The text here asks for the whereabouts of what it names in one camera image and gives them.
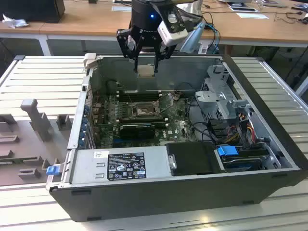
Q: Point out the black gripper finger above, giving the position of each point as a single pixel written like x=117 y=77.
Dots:
x=126 y=43
x=166 y=51

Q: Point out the silver square CPU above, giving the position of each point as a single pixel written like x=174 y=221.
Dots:
x=145 y=71

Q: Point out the black RAM slot bank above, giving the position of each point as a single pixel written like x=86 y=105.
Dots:
x=139 y=95
x=142 y=119

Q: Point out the CPU socket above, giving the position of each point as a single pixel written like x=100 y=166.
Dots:
x=142 y=111

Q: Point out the white paper sheet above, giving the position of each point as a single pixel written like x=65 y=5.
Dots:
x=120 y=8

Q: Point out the grey plastic case latch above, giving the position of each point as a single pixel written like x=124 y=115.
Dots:
x=90 y=60

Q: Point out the small black box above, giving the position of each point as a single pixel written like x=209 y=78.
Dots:
x=92 y=1

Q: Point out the silver metal drive cage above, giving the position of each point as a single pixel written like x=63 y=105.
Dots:
x=209 y=98

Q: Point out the green motherboard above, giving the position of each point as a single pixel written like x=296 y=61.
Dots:
x=178 y=120

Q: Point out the black graphics card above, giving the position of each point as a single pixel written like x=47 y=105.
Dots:
x=137 y=132

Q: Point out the flat tablet device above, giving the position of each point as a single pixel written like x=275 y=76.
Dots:
x=243 y=9

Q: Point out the wooden desk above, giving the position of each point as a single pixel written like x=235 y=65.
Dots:
x=252 y=29
x=31 y=27

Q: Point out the white sheet with blue edge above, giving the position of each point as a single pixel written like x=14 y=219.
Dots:
x=252 y=16

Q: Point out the large black box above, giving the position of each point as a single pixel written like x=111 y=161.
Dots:
x=31 y=10

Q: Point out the black plastic shroud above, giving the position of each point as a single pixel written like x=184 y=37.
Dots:
x=192 y=158

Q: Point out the crumpled white paper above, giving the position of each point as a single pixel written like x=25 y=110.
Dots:
x=14 y=22

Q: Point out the blue disk carrier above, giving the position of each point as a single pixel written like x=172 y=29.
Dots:
x=226 y=152

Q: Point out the silver power supply unit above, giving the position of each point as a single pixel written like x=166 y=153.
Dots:
x=84 y=168

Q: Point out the hard disk drive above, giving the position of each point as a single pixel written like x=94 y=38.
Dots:
x=240 y=166

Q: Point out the grey parts rack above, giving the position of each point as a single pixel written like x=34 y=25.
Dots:
x=24 y=134

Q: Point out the blue case latch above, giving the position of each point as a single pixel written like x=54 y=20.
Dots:
x=51 y=170

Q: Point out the black open PC case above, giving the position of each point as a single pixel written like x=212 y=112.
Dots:
x=156 y=199

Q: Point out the green RAM stick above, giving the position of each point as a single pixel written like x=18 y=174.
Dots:
x=19 y=159

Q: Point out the white wrist camera black plate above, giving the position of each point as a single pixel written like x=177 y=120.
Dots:
x=172 y=38

